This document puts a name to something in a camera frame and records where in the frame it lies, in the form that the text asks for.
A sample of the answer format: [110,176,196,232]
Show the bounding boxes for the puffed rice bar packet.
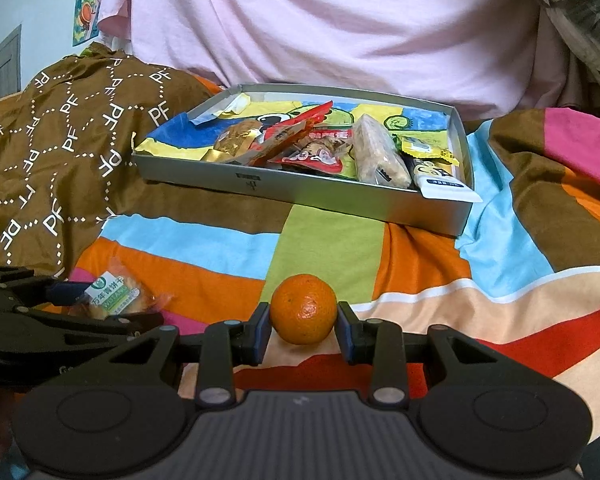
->
[352,114,412,190]

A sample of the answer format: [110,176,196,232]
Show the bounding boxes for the grey tray with drawing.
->
[133,84,482,236]

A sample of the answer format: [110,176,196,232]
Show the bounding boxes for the cartoon wall poster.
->
[72,0,99,47]

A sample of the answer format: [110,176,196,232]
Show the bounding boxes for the orange mandarin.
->
[270,274,338,346]

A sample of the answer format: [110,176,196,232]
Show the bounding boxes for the red packet braised eggs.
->
[268,128,356,180]

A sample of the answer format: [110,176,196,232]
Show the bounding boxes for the colourful cartoon bedspread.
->
[0,71,600,480]

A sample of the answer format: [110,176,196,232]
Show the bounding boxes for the green label biscuit packet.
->
[78,257,173,321]

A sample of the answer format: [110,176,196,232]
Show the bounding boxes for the grey door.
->
[0,25,21,99]

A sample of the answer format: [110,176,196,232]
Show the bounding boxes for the brown PF patterned blanket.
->
[0,41,219,276]

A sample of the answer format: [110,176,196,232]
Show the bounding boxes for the pink hanging sheet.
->
[98,0,571,119]

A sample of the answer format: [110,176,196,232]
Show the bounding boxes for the yellow green cracker packet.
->
[396,136,460,166]

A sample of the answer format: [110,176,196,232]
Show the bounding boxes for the red chicken foot snack packet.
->
[240,101,332,167]

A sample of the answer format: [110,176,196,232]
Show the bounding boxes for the gold snack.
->
[202,119,262,162]

